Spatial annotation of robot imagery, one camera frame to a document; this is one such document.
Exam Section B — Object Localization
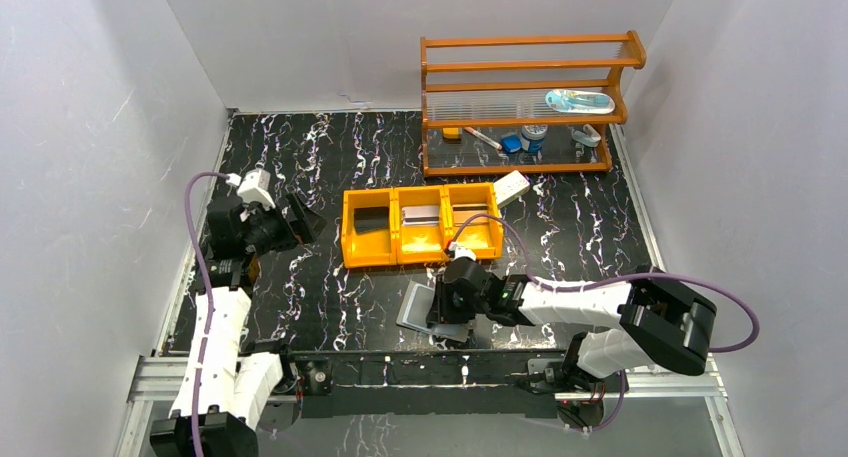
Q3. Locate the yellow three-compartment organizer tray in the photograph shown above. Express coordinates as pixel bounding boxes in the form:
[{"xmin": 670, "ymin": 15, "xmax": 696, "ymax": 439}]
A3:
[{"xmin": 340, "ymin": 182, "xmax": 504, "ymax": 269}]

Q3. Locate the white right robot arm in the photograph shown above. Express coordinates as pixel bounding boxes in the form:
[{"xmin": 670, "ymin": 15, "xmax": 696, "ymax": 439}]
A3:
[{"xmin": 421, "ymin": 257, "xmax": 716, "ymax": 386}]

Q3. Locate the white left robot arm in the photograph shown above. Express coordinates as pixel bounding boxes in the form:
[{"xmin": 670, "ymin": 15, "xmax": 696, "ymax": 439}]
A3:
[{"xmin": 149, "ymin": 193, "xmax": 326, "ymax": 456}]

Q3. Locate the dark card in tray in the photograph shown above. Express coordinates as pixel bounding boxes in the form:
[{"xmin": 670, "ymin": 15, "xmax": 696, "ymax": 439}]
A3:
[{"xmin": 353, "ymin": 206, "xmax": 391, "ymax": 235}]

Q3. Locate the brown card in tray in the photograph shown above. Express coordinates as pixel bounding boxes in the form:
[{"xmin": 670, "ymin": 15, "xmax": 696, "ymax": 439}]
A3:
[{"xmin": 452, "ymin": 204, "xmax": 488, "ymax": 227}]

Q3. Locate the silver card in tray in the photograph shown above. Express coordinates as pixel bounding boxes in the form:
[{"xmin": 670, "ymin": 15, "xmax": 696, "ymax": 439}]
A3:
[{"xmin": 401, "ymin": 205, "xmax": 441, "ymax": 227}]

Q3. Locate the green and white box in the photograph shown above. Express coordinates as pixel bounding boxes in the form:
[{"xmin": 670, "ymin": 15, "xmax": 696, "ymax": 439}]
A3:
[{"xmin": 493, "ymin": 171, "xmax": 531, "ymax": 208}]

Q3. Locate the small blue box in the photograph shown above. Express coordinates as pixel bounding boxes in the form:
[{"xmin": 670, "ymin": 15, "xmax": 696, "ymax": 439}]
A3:
[{"xmin": 500, "ymin": 133, "xmax": 523, "ymax": 154}]

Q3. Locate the white marker pen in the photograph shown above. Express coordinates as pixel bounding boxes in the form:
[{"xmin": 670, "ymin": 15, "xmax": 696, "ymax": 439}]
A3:
[{"xmin": 463, "ymin": 127, "xmax": 503, "ymax": 151}]

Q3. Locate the small yellow block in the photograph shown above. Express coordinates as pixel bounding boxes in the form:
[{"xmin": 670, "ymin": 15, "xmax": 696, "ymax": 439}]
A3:
[{"xmin": 441, "ymin": 127, "xmax": 462, "ymax": 142}]

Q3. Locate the white jar blue label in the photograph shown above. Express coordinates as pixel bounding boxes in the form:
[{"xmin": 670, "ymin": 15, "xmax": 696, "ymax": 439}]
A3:
[{"xmin": 520, "ymin": 125, "xmax": 549, "ymax": 154}]

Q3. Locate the orange wooden shelf rack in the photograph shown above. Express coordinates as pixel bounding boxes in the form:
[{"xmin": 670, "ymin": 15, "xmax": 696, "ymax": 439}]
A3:
[{"xmin": 420, "ymin": 30, "xmax": 647, "ymax": 177}]

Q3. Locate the teal blister pack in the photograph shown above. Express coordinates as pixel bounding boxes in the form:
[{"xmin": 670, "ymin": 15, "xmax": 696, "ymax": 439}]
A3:
[{"xmin": 545, "ymin": 89, "xmax": 616, "ymax": 115}]

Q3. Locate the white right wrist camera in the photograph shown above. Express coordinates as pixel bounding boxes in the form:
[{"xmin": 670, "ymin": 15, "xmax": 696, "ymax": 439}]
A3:
[{"xmin": 446, "ymin": 241, "xmax": 477, "ymax": 261}]

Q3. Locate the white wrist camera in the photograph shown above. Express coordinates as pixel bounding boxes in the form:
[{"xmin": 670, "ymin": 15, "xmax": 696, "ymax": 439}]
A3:
[
  {"xmin": 236, "ymin": 168, "xmax": 276, "ymax": 210},
  {"xmin": 446, "ymin": 241, "xmax": 477, "ymax": 261}
]

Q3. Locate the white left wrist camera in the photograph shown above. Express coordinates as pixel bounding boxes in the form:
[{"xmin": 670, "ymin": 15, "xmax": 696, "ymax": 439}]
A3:
[{"xmin": 236, "ymin": 168, "xmax": 276, "ymax": 210}]

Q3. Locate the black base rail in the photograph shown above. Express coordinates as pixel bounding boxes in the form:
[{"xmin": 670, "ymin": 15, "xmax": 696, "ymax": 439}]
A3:
[{"xmin": 235, "ymin": 349, "xmax": 631, "ymax": 421}]

